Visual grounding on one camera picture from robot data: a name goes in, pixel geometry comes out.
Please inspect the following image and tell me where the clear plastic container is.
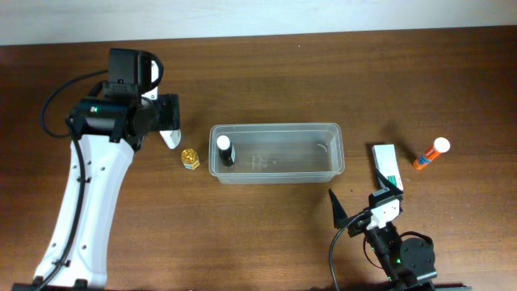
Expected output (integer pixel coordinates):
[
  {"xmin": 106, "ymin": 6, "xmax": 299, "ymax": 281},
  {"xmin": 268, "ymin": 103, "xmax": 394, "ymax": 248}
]
[{"xmin": 208, "ymin": 123, "xmax": 345, "ymax": 184}]

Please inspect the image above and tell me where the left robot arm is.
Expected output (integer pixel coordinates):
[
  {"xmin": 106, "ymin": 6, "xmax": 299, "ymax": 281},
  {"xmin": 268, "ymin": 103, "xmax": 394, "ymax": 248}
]
[{"xmin": 27, "ymin": 48, "xmax": 181, "ymax": 290}]

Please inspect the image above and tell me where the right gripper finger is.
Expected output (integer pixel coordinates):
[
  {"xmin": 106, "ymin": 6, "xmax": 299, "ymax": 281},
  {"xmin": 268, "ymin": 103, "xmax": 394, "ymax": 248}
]
[
  {"xmin": 375, "ymin": 169, "xmax": 403, "ymax": 198},
  {"xmin": 328, "ymin": 188, "xmax": 348, "ymax": 230}
]

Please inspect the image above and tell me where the orange tube white cap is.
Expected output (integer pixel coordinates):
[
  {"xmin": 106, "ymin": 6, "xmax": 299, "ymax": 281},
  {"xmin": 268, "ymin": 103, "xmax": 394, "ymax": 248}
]
[{"xmin": 413, "ymin": 137, "xmax": 451, "ymax": 170}]

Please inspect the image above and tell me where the white medicine box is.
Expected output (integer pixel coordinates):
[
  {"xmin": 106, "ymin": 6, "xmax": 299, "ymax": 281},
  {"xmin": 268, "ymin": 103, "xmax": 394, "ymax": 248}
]
[{"xmin": 372, "ymin": 144, "xmax": 404, "ymax": 191}]

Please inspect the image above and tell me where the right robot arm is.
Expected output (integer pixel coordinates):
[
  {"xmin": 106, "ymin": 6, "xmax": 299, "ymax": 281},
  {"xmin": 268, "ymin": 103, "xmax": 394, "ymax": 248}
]
[{"xmin": 329, "ymin": 170, "xmax": 437, "ymax": 290}]

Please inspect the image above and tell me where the small gold-lidded balm jar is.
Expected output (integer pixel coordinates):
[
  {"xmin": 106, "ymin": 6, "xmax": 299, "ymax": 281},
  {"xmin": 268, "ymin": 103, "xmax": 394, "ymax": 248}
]
[{"xmin": 181, "ymin": 149, "xmax": 200, "ymax": 170}]

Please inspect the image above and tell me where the white lotion bottle clear cap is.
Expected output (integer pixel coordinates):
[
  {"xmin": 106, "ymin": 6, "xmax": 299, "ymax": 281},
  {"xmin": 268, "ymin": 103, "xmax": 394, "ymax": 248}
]
[{"xmin": 160, "ymin": 129, "xmax": 182, "ymax": 150}]

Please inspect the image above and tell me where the dark bottle white cap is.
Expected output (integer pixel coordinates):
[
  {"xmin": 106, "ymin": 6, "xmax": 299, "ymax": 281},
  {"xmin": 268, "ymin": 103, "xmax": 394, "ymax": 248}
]
[{"xmin": 216, "ymin": 135, "xmax": 235, "ymax": 167}]

